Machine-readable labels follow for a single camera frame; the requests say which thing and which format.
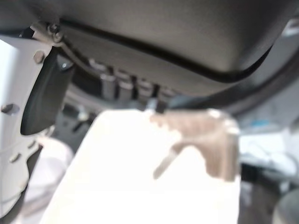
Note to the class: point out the white cloth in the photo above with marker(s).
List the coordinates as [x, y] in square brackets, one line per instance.
[51, 163]

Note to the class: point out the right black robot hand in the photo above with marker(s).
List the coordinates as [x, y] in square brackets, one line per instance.
[140, 175]

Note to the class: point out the round glass washer door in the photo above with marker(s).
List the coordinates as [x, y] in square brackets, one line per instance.
[14, 70]

